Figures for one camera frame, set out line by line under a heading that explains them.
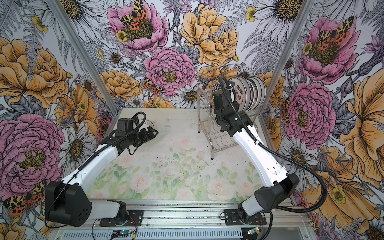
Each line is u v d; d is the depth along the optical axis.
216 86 0.78
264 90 0.75
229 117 0.50
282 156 0.41
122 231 0.71
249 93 0.71
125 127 0.64
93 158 0.50
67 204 0.41
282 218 0.76
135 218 0.74
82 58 0.89
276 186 0.40
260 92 0.75
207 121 1.05
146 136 0.74
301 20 0.76
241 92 0.71
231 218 0.74
